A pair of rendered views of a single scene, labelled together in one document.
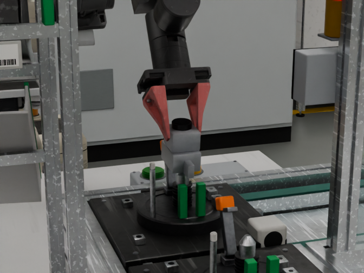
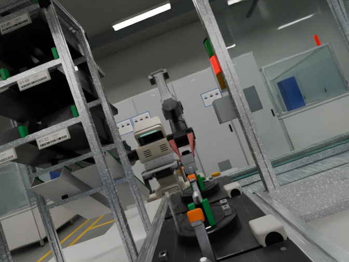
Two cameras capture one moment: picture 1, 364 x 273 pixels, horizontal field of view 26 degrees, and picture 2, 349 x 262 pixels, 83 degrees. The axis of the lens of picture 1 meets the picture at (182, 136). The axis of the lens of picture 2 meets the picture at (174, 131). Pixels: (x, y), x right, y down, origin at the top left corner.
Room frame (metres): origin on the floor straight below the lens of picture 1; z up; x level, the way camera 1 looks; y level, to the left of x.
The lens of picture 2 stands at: (0.46, -0.24, 1.17)
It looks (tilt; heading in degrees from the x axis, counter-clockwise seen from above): 3 degrees up; 21
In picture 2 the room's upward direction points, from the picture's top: 20 degrees counter-clockwise
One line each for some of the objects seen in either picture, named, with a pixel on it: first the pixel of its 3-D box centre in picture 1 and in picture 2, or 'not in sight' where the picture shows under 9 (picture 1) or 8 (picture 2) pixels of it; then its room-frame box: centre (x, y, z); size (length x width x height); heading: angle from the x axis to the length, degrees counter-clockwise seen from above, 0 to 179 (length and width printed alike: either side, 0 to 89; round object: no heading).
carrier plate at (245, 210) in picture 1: (182, 222); (201, 195); (1.11, 0.00, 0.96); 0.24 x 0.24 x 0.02; 18
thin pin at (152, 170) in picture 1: (152, 189); (178, 183); (1.07, 0.04, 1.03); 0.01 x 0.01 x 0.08
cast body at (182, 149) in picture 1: (183, 145); (188, 161); (1.11, 0.00, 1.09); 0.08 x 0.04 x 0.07; 17
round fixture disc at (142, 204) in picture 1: (182, 210); (199, 190); (1.11, 0.00, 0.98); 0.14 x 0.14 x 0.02
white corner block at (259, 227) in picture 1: (266, 234); (233, 191); (1.05, -0.12, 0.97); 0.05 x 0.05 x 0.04; 18
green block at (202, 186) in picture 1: (200, 199); (200, 182); (1.08, -0.03, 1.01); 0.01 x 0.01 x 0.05; 18
